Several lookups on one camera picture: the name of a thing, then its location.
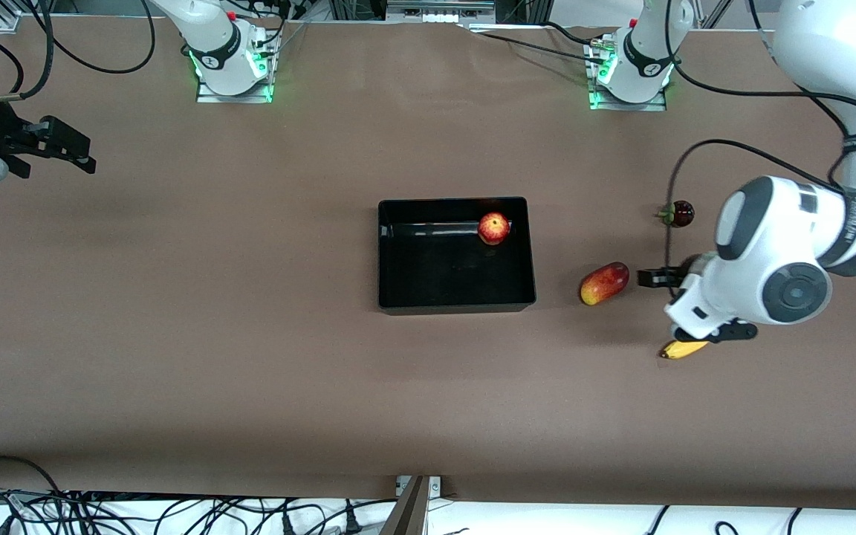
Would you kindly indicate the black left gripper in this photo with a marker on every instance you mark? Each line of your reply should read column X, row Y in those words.
column 689, row 267

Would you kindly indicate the yellow banana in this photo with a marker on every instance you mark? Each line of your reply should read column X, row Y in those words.
column 681, row 350

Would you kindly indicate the small red yellow apple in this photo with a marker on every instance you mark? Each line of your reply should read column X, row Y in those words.
column 494, row 229

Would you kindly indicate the black rectangular plastic box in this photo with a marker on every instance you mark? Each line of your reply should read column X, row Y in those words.
column 443, row 275

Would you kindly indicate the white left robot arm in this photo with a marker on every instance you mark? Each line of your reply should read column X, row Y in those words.
column 770, row 245

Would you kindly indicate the red yellow mango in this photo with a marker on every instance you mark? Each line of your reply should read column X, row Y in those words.
column 604, row 283

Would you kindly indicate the dark purple mangosteen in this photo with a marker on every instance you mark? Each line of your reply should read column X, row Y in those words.
column 679, row 214

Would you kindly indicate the brown table cover sheet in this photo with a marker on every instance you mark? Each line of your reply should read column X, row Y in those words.
column 428, row 409

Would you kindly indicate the white power strip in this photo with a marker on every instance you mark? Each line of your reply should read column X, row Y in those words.
column 435, row 15

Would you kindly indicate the grey metal beam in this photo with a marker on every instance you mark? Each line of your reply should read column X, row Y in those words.
column 407, row 516

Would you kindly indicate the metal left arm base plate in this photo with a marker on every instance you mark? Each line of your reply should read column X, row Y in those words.
column 655, row 106

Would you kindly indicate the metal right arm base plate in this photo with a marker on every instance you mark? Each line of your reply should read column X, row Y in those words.
column 209, row 97

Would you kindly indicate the small metal table bracket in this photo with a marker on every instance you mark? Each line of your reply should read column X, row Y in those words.
column 435, row 487

